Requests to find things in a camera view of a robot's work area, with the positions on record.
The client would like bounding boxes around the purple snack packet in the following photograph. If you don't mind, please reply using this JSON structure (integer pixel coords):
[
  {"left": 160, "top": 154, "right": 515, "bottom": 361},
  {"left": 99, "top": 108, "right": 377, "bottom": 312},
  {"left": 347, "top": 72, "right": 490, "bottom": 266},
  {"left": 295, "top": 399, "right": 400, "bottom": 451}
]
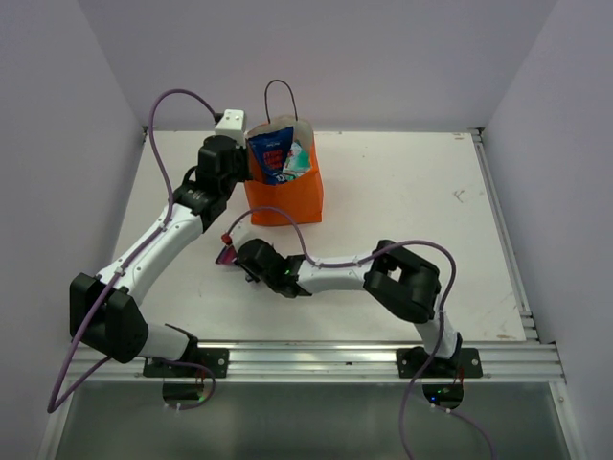
[{"left": 215, "top": 245, "right": 237, "bottom": 265}]

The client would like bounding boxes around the blue Burts chip bag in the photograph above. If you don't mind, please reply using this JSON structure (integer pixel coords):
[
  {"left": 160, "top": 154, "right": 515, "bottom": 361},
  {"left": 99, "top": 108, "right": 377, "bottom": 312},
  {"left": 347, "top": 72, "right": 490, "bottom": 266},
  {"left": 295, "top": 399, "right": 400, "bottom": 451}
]
[{"left": 248, "top": 126, "right": 294, "bottom": 186}]

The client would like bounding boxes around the orange paper bag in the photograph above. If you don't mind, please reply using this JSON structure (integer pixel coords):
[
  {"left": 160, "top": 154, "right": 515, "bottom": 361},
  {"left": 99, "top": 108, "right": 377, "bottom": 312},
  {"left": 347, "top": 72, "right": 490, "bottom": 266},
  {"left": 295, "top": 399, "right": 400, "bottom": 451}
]
[{"left": 245, "top": 104, "right": 324, "bottom": 226}]

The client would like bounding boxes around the teal snack packet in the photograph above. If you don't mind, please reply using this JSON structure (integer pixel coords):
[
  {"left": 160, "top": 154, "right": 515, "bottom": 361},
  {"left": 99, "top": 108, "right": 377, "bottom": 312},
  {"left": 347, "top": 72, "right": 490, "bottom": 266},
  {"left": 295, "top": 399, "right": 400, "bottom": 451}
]
[{"left": 282, "top": 140, "right": 311, "bottom": 181}]

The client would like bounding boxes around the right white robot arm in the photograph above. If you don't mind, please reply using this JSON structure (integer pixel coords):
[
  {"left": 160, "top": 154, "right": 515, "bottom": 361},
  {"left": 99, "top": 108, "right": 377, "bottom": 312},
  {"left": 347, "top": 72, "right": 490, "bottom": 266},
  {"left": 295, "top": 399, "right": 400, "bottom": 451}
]
[{"left": 236, "top": 239, "right": 462, "bottom": 377}]

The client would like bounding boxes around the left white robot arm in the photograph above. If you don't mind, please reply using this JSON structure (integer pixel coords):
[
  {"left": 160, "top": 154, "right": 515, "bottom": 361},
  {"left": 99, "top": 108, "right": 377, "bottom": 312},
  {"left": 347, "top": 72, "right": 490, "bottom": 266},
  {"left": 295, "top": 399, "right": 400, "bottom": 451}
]
[{"left": 69, "top": 135, "right": 251, "bottom": 377}]

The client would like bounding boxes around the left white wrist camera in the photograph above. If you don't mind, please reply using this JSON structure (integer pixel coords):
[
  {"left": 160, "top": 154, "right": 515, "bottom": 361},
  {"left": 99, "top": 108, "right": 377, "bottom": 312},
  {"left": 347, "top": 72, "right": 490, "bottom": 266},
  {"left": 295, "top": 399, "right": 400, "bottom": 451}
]
[{"left": 215, "top": 109, "right": 246, "bottom": 147}]

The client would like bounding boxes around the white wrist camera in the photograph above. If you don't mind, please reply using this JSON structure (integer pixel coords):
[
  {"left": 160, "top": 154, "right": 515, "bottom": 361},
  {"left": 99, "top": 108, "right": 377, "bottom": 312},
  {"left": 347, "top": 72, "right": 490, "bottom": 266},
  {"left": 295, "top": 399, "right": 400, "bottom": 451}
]
[
  {"left": 221, "top": 233, "right": 234, "bottom": 246},
  {"left": 215, "top": 109, "right": 246, "bottom": 147}
]

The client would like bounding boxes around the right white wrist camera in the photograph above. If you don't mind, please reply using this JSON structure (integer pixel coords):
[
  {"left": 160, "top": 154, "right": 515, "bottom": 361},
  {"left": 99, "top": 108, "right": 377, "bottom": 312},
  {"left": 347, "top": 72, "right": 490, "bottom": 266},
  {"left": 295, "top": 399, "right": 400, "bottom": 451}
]
[{"left": 221, "top": 233, "right": 234, "bottom": 246}]

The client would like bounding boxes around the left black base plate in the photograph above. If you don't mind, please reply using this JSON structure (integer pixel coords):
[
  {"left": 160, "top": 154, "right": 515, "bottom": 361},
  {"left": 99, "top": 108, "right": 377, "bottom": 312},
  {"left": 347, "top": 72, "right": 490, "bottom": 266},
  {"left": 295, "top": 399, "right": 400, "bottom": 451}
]
[{"left": 143, "top": 347, "right": 230, "bottom": 379}]

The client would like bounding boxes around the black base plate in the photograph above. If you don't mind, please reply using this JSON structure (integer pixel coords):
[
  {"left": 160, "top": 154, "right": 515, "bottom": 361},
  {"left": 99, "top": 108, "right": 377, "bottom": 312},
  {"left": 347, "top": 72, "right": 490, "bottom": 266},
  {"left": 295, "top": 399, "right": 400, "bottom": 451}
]
[
  {"left": 143, "top": 347, "right": 230, "bottom": 379},
  {"left": 396, "top": 347, "right": 484, "bottom": 379}
]

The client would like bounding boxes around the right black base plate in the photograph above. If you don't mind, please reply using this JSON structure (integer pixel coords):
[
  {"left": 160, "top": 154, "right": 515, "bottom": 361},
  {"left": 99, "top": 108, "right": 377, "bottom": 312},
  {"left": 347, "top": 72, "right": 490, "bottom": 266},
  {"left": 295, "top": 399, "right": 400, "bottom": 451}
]
[{"left": 396, "top": 347, "right": 484, "bottom": 379}]

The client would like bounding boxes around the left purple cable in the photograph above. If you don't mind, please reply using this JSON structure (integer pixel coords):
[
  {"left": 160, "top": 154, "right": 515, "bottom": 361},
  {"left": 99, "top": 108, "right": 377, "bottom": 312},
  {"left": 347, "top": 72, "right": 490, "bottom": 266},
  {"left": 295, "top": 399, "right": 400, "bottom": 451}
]
[{"left": 46, "top": 88, "right": 221, "bottom": 414}]

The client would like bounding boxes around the aluminium mounting rail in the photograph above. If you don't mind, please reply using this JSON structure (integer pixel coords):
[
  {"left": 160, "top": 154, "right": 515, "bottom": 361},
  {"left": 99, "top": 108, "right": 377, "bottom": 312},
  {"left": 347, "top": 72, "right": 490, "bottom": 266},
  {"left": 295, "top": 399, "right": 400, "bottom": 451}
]
[{"left": 71, "top": 340, "right": 566, "bottom": 383}]

